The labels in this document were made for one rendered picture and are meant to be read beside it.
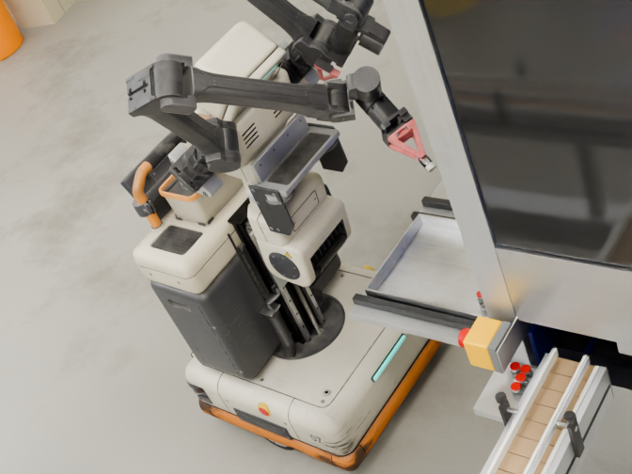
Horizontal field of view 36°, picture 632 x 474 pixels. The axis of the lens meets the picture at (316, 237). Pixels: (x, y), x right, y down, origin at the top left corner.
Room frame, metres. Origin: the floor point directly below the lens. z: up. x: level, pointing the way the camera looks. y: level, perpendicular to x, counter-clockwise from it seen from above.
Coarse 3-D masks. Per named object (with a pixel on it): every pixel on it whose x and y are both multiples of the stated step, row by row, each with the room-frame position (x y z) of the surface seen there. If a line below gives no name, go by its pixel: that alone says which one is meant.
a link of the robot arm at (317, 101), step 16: (192, 64) 1.77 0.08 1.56; (192, 80) 1.73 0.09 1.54; (208, 80) 1.74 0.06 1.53; (224, 80) 1.75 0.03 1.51; (240, 80) 1.76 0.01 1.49; (256, 80) 1.77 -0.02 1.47; (192, 96) 1.71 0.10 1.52; (208, 96) 1.73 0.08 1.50; (224, 96) 1.73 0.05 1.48; (240, 96) 1.73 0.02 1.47; (256, 96) 1.74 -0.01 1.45; (272, 96) 1.75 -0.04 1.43; (288, 96) 1.76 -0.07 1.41; (304, 96) 1.77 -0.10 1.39; (320, 96) 1.78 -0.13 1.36; (336, 96) 1.79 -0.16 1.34; (176, 112) 1.71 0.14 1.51; (192, 112) 1.71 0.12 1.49; (304, 112) 1.77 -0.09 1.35; (320, 112) 1.76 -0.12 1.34; (336, 112) 1.77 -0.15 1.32
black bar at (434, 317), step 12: (360, 300) 1.66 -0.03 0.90; (372, 300) 1.64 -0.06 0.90; (384, 300) 1.63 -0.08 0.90; (396, 312) 1.59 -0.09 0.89; (408, 312) 1.56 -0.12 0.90; (420, 312) 1.54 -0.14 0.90; (432, 312) 1.53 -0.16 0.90; (444, 324) 1.49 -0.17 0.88; (456, 324) 1.47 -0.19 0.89; (468, 324) 1.45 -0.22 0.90
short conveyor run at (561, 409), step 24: (552, 360) 1.22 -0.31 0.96; (552, 384) 1.19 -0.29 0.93; (576, 384) 1.14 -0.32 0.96; (600, 384) 1.15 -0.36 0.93; (504, 408) 1.15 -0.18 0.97; (528, 408) 1.14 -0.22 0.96; (552, 408) 1.14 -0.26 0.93; (576, 408) 1.12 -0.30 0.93; (600, 408) 1.13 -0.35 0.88; (504, 432) 1.13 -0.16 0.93; (528, 432) 1.11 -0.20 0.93; (552, 432) 1.07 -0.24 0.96; (576, 432) 1.06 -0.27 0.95; (504, 456) 1.09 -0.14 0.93; (528, 456) 1.07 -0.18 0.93; (552, 456) 1.04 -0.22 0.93; (576, 456) 1.05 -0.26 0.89
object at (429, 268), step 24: (432, 216) 1.81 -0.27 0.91; (408, 240) 1.79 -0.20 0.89; (432, 240) 1.77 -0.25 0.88; (456, 240) 1.73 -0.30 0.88; (384, 264) 1.72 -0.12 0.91; (408, 264) 1.72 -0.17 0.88; (432, 264) 1.69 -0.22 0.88; (456, 264) 1.65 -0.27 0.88; (384, 288) 1.68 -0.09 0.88; (408, 288) 1.65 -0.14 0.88; (432, 288) 1.62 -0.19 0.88; (456, 288) 1.58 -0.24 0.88; (456, 312) 1.49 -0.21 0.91; (480, 312) 1.48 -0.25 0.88
